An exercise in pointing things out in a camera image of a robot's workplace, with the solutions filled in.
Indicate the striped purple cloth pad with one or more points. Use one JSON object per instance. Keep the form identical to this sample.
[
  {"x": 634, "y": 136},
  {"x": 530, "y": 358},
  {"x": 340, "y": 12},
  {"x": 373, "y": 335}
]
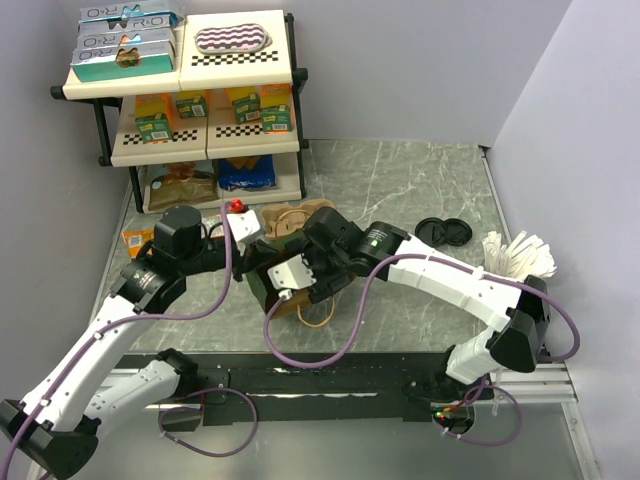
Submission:
[{"x": 242, "y": 38}]

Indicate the teal tissue box front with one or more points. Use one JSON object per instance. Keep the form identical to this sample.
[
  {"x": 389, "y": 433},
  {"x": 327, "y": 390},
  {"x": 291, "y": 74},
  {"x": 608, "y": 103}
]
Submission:
[{"x": 123, "y": 62}]

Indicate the green small box centre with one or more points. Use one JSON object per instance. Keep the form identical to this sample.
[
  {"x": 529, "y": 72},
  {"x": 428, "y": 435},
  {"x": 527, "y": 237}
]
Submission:
[{"x": 193, "y": 106}]

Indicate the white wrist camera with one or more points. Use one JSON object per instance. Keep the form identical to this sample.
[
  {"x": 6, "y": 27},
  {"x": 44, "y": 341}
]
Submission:
[
  {"x": 244, "y": 223},
  {"x": 291, "y": 276}
]

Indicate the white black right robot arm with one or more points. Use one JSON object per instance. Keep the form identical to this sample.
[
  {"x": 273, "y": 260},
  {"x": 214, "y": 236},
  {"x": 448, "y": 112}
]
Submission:
[{"x": 515, "y": 317}]

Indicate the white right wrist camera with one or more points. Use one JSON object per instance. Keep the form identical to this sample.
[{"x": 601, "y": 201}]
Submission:
[{"x": 291, "y": 276}]

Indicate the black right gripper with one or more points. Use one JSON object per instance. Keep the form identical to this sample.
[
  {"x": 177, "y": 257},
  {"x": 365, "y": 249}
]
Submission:
[{"x": 325, "y": 285}]

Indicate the grey cup of straws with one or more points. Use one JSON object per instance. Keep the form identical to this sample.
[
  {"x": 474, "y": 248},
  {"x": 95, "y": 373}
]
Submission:
[{"x": 525, "y": 255}]

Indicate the brown cardboard cup carrier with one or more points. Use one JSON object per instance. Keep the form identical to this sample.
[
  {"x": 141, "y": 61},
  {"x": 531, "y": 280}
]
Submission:
[{"x": 281, "y": 220}]

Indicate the brown snack bag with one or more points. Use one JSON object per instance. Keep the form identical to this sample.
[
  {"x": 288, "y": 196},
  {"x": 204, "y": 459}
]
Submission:
[{"x": 181, "y": 183}]

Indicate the cream three-tier shelf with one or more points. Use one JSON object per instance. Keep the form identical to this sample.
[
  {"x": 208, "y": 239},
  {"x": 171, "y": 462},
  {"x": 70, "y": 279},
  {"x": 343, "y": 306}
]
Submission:
[{"x": 215, "y": 137}]

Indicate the brown paper bag with handles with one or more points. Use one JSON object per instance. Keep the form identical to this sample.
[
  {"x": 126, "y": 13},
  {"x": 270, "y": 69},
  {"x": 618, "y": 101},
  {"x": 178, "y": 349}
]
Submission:
[{"x": 264, "y": 292}]

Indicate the blue chip bag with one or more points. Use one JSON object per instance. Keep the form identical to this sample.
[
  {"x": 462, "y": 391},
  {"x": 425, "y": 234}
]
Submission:
[{"x": 246, "y": 173}]

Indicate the black plastic cup lid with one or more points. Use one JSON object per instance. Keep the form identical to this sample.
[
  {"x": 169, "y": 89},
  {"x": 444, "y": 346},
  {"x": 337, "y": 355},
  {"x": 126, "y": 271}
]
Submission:
[{"x": 458, "y": 232}]

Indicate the green small box right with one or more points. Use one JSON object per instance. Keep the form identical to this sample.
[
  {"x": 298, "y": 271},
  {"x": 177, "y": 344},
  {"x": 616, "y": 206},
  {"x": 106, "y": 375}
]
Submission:
[{"x": 246, "y": 109}]

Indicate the green small box left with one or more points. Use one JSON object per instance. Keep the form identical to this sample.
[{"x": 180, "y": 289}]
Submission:
[{"x": 154, "y": 128}]

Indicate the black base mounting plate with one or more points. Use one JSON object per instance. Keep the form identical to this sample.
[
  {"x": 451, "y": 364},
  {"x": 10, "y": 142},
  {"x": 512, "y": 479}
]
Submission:
[{"x": 241, "y": 386}]

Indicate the orange snack bag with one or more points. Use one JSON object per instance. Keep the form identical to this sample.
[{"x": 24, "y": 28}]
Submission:
[{"x": 135, "y": 239}]

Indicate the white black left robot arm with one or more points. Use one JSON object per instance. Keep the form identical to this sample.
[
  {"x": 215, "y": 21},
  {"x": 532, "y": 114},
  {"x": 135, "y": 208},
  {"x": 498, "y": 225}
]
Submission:
[{"x": 60, "y": 423}]

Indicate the green small box front-right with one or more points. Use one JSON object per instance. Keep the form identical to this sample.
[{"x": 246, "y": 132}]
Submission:
[{"x": 276, "y": 119}]

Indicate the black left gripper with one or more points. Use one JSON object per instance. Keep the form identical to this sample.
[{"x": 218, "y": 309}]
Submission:
[{"x": 256, "y": 253}]

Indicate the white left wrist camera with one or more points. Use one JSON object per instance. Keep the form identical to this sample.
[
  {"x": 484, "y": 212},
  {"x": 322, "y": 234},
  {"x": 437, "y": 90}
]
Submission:
[{"x": 244, "y": 223}]

